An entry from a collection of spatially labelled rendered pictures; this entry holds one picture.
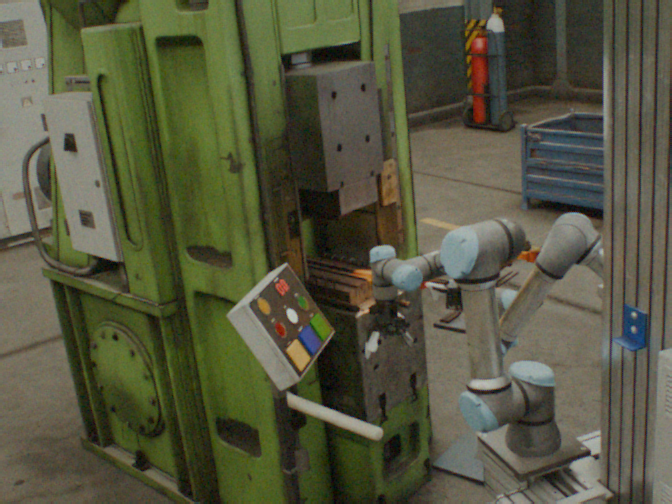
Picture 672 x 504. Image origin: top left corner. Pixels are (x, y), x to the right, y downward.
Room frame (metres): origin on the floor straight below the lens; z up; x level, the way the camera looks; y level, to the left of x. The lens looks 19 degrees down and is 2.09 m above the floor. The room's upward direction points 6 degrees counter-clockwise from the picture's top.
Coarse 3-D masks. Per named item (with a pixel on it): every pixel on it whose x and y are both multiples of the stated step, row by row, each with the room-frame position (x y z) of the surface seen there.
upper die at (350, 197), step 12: (372, 180) 2.89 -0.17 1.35; (300, 192) 2.90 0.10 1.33; (312, 192) 2.86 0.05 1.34; (324, 192) 2.82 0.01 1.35; (336, 192) 2.78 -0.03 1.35; (348, 192) 2.80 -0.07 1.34; (360, 192) 2.85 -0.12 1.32; (372, 192) 2.89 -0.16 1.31; (300, 204) 2.91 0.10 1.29; (312, 204) 2.86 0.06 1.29; (324, 204) 2.82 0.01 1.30; (336, 204) 2.78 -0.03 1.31; (348, 204) 2.80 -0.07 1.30; (360, 204) 2.84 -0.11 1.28
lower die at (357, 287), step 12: (336, 264) 3.04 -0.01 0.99; (312, 276) 2.96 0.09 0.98; (324, 276) 2.93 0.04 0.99; (336, 276) 2.92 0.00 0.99; (348, 276) 2.90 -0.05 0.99; (360, 276) 2.86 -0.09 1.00; (312, 288) 2.90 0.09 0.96; (324, 288) 2.86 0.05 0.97; (336, 288) 2.82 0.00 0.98; (348, 288) 2.81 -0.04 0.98; (360, 288) 2.81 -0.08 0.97; (372, 288) 2.86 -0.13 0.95; (348, 300) 2.77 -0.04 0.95; (360, 300) 2.81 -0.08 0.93
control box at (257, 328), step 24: (264, 288) 2.34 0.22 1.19; (240, 312) 2.22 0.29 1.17; (264, 312) 2.25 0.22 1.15; (312, 312) 2.46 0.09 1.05; (264, 336) 2.20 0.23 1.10; (288, 336) 2.27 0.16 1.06; (264, 360) 2.21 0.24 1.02; (288, 360) 2.19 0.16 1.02; (312, 360) 2.28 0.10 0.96; (288, 384) 2.18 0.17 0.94
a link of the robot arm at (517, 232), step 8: (504, 224) 2.05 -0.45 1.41; (512, 224) 1.93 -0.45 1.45; (512, 232) 1.91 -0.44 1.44; (520, 232) 1.92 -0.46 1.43; (520, 240) 1.91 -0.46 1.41; (520, 248) 1.91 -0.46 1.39; (424, 256) 2.26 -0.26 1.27; (432, 256) 2.26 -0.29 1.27; (440, 256) 2.21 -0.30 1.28; (512, 256) 1.90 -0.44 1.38; (432, 264) 2.24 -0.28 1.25; (440, 264) 2.21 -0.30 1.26; (432, 272) 2.23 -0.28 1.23; (440, 272) 2.23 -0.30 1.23
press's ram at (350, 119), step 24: (288, 72) 2.88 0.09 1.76; (312, 72) 2.81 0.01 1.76; (336, 72) 2.80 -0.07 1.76; (360, 72) 2.89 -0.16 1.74; (288, 96) 2.83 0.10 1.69; (312, 96) 2.75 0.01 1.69; (336, 96) 2.80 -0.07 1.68; (360, 96) 2.88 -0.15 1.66; (312, 120) 2.76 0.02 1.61; (336, 120) 2.78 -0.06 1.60; (360, 120) 2.87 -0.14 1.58; (312, 144) 2.77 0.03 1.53; (336, 144) 2.78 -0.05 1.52; (360, 144) 2.86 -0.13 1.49; (312, 168) 2.78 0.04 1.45; (336, 168) 2.77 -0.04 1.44; (360, 168) 2.85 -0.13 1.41
